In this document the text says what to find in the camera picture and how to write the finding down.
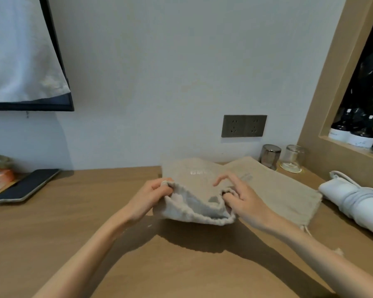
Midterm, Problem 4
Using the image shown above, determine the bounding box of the beige drawstring bag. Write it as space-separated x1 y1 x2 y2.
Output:
152 158 237 226
227 156 344 255

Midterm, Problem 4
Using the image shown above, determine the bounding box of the person's right forearm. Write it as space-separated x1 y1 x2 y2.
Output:
267 220 373 298

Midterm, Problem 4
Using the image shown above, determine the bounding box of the white cloth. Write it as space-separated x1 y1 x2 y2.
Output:
0 0 71 103

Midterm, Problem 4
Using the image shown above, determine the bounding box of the wooden niche frame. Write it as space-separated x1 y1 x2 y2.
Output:
297 0 373 191

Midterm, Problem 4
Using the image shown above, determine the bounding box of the black plastic bag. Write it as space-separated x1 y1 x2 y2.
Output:
339 0 373 121

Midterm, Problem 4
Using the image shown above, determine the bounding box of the black smartphone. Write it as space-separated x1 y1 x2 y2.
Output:
0 169 61 204

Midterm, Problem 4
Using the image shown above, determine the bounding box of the dark grey wall socket panel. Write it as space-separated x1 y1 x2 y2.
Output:
221 114 268 138

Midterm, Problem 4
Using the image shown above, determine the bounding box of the grey smoked glass cup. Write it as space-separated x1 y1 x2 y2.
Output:
259 144 282 171

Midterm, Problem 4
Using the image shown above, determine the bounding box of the clear glass cup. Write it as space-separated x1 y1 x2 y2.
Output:
279 145 308 173

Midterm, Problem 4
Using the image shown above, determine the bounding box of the person's left hand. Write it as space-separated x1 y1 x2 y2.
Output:
124 178 174 226

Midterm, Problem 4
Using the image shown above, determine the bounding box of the white hair dryer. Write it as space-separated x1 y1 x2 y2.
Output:
318 178 373 241

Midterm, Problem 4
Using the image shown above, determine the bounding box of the person's left forearm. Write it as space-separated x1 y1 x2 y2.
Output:
32 211 137 298

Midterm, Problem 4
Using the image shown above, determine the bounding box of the black television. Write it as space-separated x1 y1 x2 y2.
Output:
0 0 75 112

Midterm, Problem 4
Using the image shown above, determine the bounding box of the person's right hand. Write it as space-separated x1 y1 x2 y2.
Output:
213 173 280 236

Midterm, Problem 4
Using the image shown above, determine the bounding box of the round gold-rimmed coaster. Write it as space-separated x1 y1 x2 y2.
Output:
279 164 304 174

